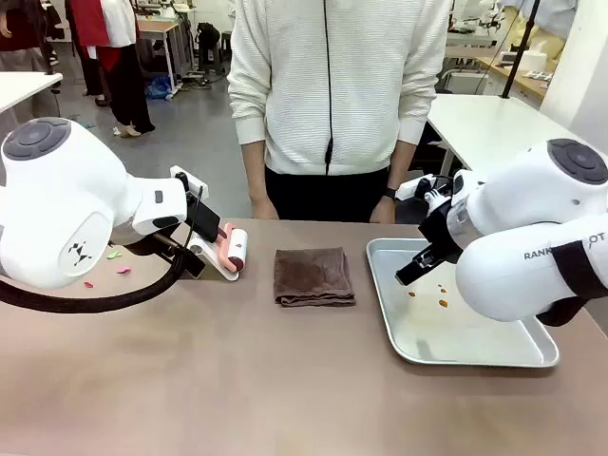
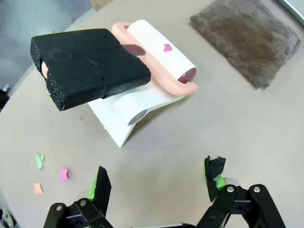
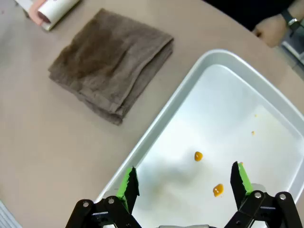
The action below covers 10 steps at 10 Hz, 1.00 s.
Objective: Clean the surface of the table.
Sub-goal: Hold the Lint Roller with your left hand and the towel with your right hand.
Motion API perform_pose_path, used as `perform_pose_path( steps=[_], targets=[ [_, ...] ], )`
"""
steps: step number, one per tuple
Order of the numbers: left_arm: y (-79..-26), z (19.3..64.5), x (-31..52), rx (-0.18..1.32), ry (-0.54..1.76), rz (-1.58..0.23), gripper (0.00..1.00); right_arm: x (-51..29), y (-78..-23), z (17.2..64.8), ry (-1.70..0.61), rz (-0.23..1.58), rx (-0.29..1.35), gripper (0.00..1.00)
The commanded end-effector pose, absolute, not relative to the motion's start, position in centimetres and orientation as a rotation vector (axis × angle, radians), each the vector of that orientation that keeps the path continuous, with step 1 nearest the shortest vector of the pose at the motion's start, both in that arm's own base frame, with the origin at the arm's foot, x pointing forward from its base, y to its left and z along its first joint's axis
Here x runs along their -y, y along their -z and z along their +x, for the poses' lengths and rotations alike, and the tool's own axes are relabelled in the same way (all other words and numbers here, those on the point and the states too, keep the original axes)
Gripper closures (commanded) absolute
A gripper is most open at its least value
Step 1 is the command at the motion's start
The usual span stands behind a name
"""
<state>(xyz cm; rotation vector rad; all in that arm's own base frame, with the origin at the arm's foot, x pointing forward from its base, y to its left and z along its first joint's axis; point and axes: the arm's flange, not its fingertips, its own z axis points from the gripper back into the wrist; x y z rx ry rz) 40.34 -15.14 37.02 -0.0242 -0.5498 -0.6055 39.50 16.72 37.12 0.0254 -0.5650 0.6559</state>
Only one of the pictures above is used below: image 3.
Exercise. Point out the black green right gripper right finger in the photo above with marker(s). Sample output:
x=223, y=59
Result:
x=240, y=187

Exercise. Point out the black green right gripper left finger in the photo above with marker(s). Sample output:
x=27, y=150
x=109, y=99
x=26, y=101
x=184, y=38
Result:
x=129, y=190

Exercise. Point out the brown towel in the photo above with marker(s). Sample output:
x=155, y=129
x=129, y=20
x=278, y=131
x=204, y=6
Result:
x=109, y=64

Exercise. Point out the person's left forearm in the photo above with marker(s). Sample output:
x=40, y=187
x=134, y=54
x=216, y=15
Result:
x=297, y=8

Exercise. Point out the person's left hand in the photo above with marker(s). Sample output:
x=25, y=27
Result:
x=270, y=29

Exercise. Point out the silver metal tray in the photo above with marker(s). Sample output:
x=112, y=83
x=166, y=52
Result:
x=225, y=107

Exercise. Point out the black wristwatch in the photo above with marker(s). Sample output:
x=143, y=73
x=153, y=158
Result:
x=293, y=21

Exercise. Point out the black trousers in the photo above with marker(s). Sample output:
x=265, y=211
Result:
x=242, y=10

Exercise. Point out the white folding stand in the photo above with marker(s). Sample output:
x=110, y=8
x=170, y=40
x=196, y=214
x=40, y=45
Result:
x=54, y=12

